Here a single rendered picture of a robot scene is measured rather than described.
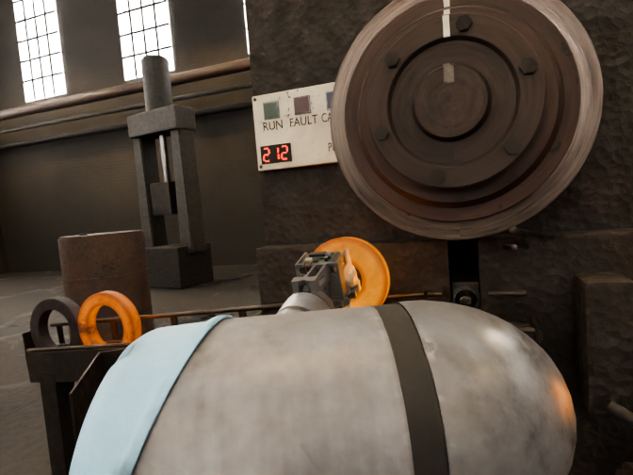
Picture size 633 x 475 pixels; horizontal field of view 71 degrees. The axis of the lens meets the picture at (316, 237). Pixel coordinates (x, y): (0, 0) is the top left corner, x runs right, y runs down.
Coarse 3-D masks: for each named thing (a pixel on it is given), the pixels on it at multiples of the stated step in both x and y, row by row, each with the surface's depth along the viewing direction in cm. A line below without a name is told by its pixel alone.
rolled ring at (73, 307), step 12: (48, 300) 122; (60, 300) 122; (36, 312) 125; (48, 312) 125; (60, 312) 121; (72, 312) 120; (36, 324) 125; (72, 324) 120; (36, 336) 126; (48, 336) 127; (72, 336) 121
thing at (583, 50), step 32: (416, 0) 81; (544, 0) 74; (576, 32) 73; (352, 64) 86; (576, 64) 73; (576, 128) 74; (352, 160) 88; (576, 160) 75; (544, 192) 77; (416, 224) 85; (448, 224) 83; (480, 224) 81; (512, 224) 79
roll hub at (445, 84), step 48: (432, 48) 74; (480, 48) 71; (528, 48) 68; (384, 96) 76; (432, 96) 73; (480, 96) 70; (528, 96) 69; (384, 144) 77; (432, 144) 75; (480, 144) 73; (528, 144) 69
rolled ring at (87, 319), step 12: (96, 300) 116; (108, 300) 115; (120, 300) 114; (84, 312) 118; (96, 312) 120; (120, 312) 114; (132, 312) 114; (84, 324) 118; (132, 324) 113; (84, 336) 119; (96, 336) 120; (132, 336) 113
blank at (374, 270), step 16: (336, 240) 81; (352, 240) 80; (352, 256) 80; (368, 256) 79; (368, 272) 79; (384, 272) 78; (368, 288) 79; (384, 288) 78; (352, 304) 80; (368, 304) 79
